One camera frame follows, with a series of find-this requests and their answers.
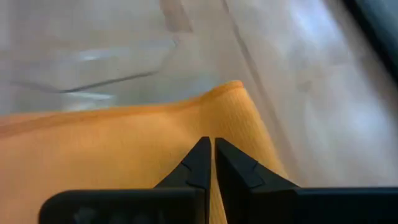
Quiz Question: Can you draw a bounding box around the clear plastic bin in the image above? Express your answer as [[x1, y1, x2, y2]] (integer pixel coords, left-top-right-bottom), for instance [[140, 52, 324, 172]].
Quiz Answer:
[[0, 0, 180, 116]]

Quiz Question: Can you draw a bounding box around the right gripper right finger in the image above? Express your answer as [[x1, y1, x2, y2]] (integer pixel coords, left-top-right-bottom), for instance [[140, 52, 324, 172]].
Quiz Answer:
[[214, 137, 398, 224]]

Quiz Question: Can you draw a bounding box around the orange microfiber towel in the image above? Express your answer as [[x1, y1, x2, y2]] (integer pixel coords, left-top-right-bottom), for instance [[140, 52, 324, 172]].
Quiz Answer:
[[0, 80, 289, 224]]

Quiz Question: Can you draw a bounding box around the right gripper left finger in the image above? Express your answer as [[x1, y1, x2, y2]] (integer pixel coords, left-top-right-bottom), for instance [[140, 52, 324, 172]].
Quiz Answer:
[[38, 136, 213, 224]]

